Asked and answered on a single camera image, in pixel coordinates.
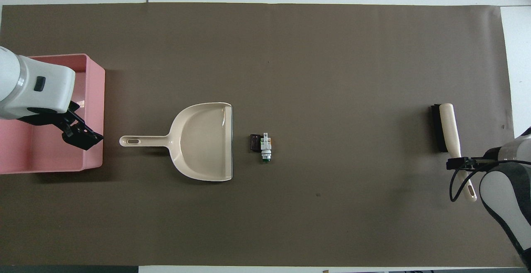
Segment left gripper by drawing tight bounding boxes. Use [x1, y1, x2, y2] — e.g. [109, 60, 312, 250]
[17, 100, 80, 127]

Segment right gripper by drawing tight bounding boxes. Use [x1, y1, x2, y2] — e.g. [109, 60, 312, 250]
[481, 147, 502, 168]

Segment pink plastic bin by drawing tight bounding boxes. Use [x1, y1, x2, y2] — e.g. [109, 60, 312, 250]
[0, 54, 106, 175]

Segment cream brush with black bristles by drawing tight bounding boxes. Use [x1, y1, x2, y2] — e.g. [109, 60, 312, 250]
[429, 103, 478, 202]

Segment cream plastic dustpan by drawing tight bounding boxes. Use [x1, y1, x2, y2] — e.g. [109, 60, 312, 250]
[119, 102, 234, 182]

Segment black cable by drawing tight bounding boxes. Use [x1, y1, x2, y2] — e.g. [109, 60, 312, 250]
[449, 158, 531, 202]

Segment white electronic switch part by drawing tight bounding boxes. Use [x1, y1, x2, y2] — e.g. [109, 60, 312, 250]
[259, 132, 274, 164]

